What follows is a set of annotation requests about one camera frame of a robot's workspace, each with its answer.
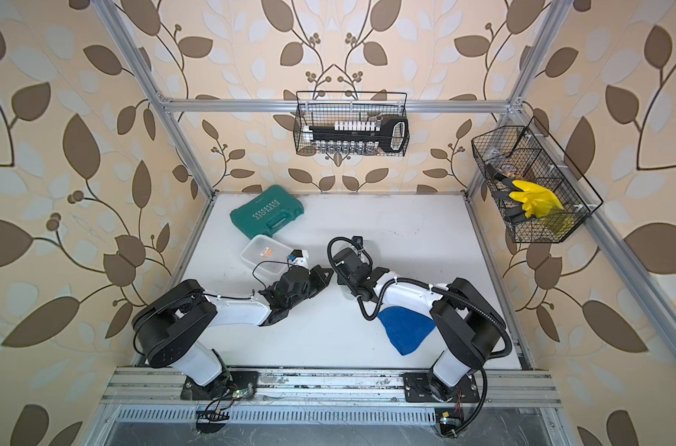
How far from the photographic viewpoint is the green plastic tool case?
107 cm

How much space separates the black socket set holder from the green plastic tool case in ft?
1.09

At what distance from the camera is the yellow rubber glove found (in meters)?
0.67

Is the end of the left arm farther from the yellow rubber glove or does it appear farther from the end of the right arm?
the yellow rubber glove

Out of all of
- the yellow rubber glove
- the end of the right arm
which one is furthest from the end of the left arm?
the yellow rubber glove

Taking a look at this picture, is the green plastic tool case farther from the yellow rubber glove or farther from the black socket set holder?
the yellow rubber glove

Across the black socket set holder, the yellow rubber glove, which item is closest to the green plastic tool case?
the black socket set holder

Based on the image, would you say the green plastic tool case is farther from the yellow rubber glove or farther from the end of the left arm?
the yellow rubber glove

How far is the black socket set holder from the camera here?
82 cm

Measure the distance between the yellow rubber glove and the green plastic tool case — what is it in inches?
30.3

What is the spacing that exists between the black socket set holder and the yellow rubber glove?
0.36 meters

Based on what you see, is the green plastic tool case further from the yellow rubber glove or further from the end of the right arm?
the yellow rubber glove
